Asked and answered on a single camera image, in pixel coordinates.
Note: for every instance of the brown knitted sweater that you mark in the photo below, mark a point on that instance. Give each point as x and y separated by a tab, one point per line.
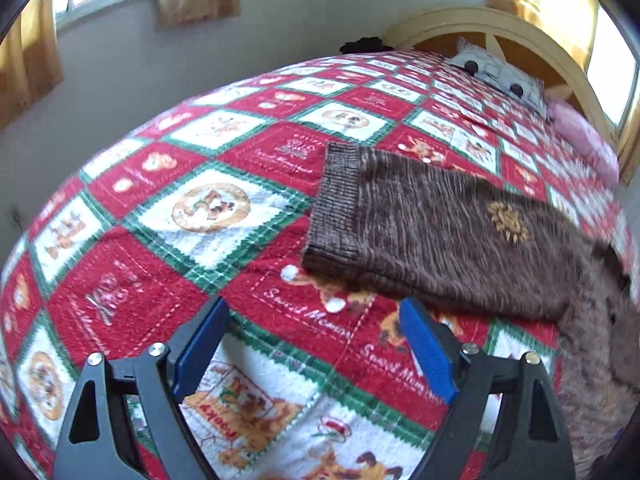
450	240

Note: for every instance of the red green printed blanket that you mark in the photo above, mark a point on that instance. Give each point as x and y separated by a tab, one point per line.
200	260

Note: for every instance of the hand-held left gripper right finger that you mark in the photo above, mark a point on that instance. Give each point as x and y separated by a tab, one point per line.
430	350

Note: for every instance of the black object behind bed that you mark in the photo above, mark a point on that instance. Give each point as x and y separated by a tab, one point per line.
365	45

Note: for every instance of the grey patterned pillow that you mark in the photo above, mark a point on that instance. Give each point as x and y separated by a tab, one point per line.
495	67

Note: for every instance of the cream wooden headboard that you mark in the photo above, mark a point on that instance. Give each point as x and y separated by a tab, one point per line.
540	40

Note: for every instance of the pink pillow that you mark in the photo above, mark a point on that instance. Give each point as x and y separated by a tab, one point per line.
580	130

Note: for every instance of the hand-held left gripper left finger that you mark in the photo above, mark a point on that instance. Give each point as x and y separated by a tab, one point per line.
200	355

